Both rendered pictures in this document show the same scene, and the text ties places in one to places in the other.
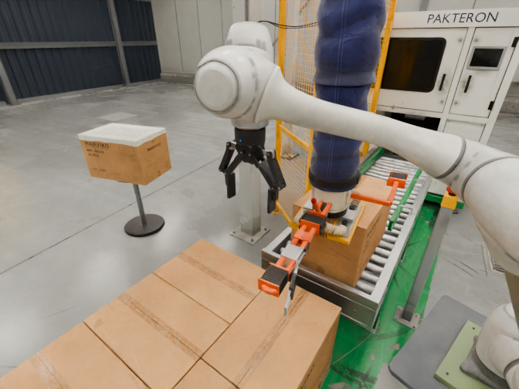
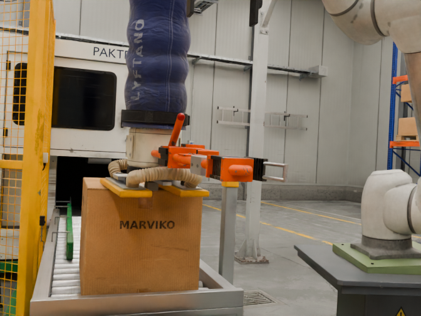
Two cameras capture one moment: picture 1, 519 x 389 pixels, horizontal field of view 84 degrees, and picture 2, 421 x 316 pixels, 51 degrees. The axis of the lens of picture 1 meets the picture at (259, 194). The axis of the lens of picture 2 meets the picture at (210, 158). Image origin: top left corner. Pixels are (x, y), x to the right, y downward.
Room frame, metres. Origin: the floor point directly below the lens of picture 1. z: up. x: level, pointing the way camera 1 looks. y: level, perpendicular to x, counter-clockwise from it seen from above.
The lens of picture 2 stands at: (0.15, 0.74, 1.07)
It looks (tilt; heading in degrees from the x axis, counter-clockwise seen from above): 0 degrees down; 307
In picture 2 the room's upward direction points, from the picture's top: 3 degrees clockwise
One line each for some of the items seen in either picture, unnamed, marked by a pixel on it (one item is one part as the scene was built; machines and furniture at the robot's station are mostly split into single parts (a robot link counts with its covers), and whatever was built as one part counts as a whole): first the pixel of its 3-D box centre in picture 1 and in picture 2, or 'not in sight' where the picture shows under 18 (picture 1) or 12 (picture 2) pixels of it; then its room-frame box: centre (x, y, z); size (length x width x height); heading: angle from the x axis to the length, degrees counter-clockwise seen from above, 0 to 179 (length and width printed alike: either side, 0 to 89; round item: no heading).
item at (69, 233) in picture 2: (357, 170); (62, 223); (2.58, -0.97, 0.60); 1.60 x 0.10 x 0.09; 145
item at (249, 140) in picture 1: (249, 144); not in sight; (0.68, 0.02, 1.51); 0.08 x 0.07 x 0.09; 55
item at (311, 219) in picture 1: (313, 222); (177, 157); (0.99, -0.22, 1.07); 0.10 x 0.08 x 0.06; 61
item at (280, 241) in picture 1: (337, 191); (51, 251); (2.32, -0.71, 0.50); 2.31 x 0.05 x 0.19; 145
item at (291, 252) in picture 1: (292, 255); (207, 165); (0.81, -0.12, 1.05); 0.07 x 0.07 x 0.04; 61
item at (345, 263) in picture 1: (344, 221); (133, 231); (1.47, -0.52, 0.75); 0.60 x 0.40 x 0.40; 144
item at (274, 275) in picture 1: (273, 279); (228, 168); (0.69, -0.05, 1.05); 0.08 x 0.07 x 0.05; 151
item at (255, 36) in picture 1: (248, 64); not in sight; (0.66, 0.02, 1.70); 0.13 x 0.11 x 0.16; 169
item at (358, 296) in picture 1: (313, 275); (144, 302); (1.18, -0.30, 0.58); 0.70 x 0.03 x 0.06; 55
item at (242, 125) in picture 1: (249, 114); not in sight; (0.68, 0.02, 1.59); 0.09 x 0.09 x 0.06
